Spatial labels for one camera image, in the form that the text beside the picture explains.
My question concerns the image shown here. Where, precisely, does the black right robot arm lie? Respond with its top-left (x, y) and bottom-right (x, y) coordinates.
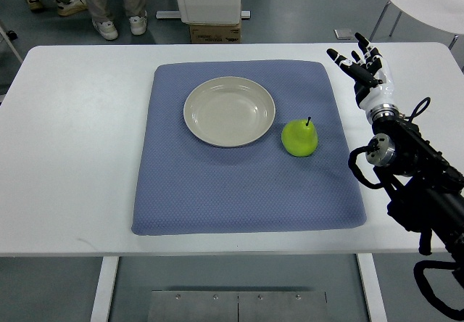
top-left (348, 98), bottom-right (463, 321)

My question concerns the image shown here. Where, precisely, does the beige round plate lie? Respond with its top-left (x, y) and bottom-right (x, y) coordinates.
top-left (183, 76), bottom-right (276, 148)

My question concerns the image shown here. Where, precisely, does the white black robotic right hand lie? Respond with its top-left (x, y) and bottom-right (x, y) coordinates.
top-left (326, 33), bottom-right (395, 117)

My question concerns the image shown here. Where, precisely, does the grey floor socket cover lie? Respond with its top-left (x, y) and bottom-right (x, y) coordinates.
top-left (333, 28), bottom-right (354, 41)

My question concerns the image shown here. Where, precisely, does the person in grey trousers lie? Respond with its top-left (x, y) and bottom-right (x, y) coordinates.
top-left (77, 0), bottom-right (149, 41)

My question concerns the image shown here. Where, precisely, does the brown cardboard box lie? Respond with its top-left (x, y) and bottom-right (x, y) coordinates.
top-left (189, 23), bottom-right (241, 44)

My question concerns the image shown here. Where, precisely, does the blue textured mat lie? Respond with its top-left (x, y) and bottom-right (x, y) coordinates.
top-left (132, 60), bottom-right (366, 235)

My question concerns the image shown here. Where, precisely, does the metal floor plate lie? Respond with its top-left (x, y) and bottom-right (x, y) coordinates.
top-left (147, 290), bottom-right (331, 321)

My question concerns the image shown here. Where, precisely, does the white table frame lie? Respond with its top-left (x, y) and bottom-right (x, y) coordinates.
top-left (90, 253), bottom-right (387, 321)

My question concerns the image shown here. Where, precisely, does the white cabinet on stand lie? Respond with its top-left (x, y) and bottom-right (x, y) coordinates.
top-left (156, 0), bottom-right (251, 25)

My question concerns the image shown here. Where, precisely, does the green pear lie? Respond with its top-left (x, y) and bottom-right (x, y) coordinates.
top-left (281, 116), bottom-right (318, 157)

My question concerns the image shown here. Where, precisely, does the white chair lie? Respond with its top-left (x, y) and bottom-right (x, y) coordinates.
top-left (369, 0), bottom-right (463, 49)

